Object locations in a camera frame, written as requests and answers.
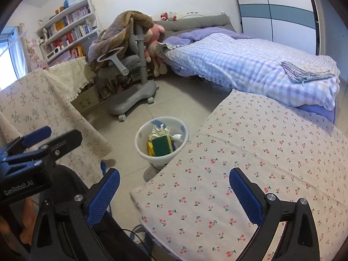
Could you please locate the green and yellow sponge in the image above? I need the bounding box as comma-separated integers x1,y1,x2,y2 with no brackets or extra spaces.
152,137,172,156

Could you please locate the row of books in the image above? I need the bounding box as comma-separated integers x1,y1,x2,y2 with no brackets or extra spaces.
43,5,93,50

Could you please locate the grey swivel chair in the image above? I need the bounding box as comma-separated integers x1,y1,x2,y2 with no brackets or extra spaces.
90,23,158,122

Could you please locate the white and blue wardrobe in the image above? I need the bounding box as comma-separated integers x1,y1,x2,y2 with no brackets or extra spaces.
231,0,319,57

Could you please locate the blue plaid duvet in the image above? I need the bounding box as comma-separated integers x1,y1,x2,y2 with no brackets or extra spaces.
163,33,340,111

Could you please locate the white radio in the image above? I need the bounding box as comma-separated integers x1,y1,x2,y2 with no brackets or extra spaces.
46,47,62,60

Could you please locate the white translucent waste bin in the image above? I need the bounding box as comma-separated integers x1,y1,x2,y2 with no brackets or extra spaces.
135,117,189,169

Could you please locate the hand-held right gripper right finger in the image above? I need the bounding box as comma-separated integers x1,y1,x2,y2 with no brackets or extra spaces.
229,168,321,261

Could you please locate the pink plush toy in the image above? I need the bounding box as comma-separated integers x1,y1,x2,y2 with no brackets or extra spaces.
144,24,167,77

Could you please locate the window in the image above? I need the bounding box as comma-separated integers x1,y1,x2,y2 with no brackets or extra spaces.
0,27,25,89

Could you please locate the white bookshelf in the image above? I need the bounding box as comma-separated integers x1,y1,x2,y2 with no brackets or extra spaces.
36,0,99,69

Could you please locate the beige floral tablecloth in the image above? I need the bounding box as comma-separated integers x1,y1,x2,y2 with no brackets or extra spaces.
0,68,114,183

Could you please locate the purple bed sheet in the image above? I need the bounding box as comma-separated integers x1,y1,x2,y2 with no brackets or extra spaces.
162,29,335,123

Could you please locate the cream lace cloth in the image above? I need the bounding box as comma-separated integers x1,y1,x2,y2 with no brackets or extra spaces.
48,57,97,103

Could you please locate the grey padded headboard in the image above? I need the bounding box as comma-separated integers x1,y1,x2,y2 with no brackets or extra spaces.
152,13,236,41

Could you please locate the white plastic bottle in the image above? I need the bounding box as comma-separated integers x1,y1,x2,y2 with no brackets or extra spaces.
170,134,186,149

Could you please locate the cherry print tablecloth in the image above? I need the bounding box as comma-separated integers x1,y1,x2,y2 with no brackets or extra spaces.
130,89,348,261

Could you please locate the person's left hand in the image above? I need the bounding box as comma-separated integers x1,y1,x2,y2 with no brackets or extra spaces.
23,197,35,231

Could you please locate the white plastic wrapper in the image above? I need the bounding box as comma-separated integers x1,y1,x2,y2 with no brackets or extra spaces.
149,124,171,142

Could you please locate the brown fleece blanket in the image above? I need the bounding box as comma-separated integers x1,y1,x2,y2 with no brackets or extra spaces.
88,11,154,70

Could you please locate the folded striped cloth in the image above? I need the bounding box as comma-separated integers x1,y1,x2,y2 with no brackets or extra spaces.
281,61,335,84

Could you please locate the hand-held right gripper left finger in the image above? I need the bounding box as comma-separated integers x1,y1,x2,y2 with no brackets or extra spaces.
30,168,121,261

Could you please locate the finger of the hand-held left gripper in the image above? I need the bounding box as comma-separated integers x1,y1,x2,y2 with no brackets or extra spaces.
5,126,52,153
8,130,83,167

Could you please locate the black cable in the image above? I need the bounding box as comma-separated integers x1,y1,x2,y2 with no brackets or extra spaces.
122,224,153,252

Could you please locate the black cloth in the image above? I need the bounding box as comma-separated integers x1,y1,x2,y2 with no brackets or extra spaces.
35,164,151,261

